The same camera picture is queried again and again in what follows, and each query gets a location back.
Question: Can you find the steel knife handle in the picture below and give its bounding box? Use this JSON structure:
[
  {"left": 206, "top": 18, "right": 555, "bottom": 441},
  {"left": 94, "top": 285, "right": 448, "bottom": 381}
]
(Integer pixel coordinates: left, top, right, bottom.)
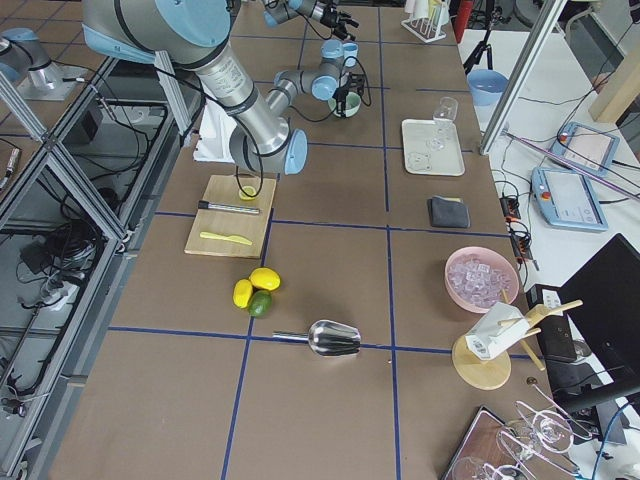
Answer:
[{"left": 197, "top": 200, "right": 261, "bottom": 215}]

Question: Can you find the pink bowl with ice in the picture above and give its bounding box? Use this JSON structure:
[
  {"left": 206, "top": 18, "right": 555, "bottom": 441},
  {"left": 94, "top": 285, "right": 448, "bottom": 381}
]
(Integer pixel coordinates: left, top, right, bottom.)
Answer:
[{"left": 444, "top": 247, "right": 520, "bottom": 313}]

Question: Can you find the white wire cup rack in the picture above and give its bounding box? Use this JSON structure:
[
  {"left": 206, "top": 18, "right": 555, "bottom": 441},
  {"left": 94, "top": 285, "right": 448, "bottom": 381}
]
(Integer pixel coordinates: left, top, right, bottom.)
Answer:
[{"left": 401, "top": 0, "right": 449, "bottom": 44}]

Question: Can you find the aluminium frame post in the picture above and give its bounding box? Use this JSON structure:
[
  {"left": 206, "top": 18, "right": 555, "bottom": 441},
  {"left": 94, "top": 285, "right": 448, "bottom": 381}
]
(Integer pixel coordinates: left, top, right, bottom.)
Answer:
[{"left": 479, "top": 0, "right": 567, "bottom": 155}]

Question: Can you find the green bowl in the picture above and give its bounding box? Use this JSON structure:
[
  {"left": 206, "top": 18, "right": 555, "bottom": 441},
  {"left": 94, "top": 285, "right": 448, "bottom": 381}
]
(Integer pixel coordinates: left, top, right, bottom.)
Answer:
[{"left": 327, "top": 92, "right": 361, "bottom": 118}]

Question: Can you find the blue teach pendant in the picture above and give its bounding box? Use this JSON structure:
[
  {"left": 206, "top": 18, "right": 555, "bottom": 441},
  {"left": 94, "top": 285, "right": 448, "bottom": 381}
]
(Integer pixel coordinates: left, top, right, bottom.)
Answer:
[
  {"left": 531, "top": 167, "right": 608, "bottom": 232},
  {"left": 550, "top": 121, "right": 620, "bottom": 177}
]

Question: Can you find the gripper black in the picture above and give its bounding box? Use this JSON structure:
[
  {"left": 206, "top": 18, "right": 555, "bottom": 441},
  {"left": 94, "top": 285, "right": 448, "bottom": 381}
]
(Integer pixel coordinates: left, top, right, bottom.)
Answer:
[
  {"left": 320, "top": 3, "right": 359, "bottom": 41},
  {"left": 333, "top": 72, "right": 365, "bottom": 118}
]

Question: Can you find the grey folded cloth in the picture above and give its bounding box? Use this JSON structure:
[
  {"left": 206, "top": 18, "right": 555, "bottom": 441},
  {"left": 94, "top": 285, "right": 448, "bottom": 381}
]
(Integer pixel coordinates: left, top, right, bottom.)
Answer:
[{"left": 427, "top": 196, "right": 470, "bottom": 228}]

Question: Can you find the black monitor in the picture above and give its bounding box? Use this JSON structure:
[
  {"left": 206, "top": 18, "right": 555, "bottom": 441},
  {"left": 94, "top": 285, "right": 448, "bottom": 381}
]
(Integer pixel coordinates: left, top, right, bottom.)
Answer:
[{"left": 528, "top": 233, "right": 639, "bottom": 413}]

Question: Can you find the cream bear tray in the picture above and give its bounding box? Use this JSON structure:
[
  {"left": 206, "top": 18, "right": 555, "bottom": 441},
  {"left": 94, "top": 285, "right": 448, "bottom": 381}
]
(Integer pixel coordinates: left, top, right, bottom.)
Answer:
[{"left": 401, "top": 119, "right": 465, "bottom": 177}]

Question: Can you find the yellow plastic knife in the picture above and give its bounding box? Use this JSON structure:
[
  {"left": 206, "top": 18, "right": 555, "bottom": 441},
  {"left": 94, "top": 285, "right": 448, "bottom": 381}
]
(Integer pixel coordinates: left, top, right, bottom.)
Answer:
[{"left": 199, "top": 231, "right": 253, "bottom": 246}]

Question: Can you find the black power strip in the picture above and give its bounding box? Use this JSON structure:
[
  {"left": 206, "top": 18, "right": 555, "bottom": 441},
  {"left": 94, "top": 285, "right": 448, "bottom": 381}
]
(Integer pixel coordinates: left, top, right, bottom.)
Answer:
[{"left": 499, "top": 195, "right": 533, "bottom": 264}]

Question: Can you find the red cylinder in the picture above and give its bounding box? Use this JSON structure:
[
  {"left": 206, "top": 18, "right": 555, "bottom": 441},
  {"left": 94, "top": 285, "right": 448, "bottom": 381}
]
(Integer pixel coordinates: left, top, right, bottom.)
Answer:
[{"left": 453, "top": 0, "right": 474, "bottom": 44}]

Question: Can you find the metal scoop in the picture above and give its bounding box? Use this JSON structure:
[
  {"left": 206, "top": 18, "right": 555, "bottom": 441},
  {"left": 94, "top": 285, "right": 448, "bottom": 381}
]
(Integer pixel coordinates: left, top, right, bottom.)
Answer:
[{"left": 272, "top": 319, "right": 361, "bottom": 357}]

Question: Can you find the clear wine glass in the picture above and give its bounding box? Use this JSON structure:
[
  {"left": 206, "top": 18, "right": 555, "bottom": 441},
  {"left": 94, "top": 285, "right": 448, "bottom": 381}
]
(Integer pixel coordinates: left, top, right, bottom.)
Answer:
[{"left": 428, "top": 96, "right": 459, "bottom": 151}]

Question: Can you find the blue teach pendant near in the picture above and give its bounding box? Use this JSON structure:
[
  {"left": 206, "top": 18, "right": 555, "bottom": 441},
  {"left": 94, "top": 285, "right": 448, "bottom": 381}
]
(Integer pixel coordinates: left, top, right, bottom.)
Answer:
[{"left": 531, "top": 167, "right": 608, "bottom": 232}]

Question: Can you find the lemon half slice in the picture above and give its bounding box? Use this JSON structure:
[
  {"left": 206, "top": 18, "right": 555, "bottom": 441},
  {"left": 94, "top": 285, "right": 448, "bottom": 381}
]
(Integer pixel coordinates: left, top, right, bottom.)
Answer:
[{"left": 238, "top": 185, "right": 258, "bottom": 201}]

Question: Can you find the dark blue bowl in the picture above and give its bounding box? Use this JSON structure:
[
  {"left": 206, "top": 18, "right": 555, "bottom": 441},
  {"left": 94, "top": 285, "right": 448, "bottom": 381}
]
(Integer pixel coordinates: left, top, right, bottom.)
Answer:
[{"left": 467, "top": 69, "right": 509, "bottom": 106}]

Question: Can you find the light blue plastic cup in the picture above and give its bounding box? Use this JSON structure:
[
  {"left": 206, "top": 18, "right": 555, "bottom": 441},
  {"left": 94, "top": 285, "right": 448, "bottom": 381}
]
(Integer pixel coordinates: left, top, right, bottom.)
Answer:
[{"left": 342, "top": 42, "right": 359, "bottom": 69}]

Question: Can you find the blue teach pendant far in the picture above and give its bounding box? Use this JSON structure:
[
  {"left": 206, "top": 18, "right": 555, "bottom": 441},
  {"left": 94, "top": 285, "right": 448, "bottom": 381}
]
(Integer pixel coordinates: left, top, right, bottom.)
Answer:
[{"left": 550, "top": 121, "right": 620, "bottom": 177}]

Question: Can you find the wooden cutting board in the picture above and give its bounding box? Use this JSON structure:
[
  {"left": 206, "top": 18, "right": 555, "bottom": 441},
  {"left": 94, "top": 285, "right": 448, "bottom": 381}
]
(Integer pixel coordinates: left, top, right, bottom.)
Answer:
[{"left": 184, "top": 175, "right": 277, "bottom": 258}]

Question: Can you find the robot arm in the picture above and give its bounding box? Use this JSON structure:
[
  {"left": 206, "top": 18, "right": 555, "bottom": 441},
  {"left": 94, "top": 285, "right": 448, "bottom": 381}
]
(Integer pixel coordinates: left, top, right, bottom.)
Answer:
[
  {"left": 82, "top": 1, "right": 357, "bottom": 175},
  {"left": 263, "top": 0, "right": 359, "bottom": 41}
]

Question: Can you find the wooden stand base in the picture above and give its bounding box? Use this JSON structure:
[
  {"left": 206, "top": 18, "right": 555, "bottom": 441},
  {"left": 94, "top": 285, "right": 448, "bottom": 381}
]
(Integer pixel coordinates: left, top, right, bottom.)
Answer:
[{"left": 452, "top": 300, "right": 583, "bottom": 390}]

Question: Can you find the whole yellow lemon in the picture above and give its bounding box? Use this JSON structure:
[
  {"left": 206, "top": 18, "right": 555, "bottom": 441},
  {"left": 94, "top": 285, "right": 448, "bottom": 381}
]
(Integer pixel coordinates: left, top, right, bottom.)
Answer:
[{"left": 249, "top": 267, "right": 281, "bottom": 291}]

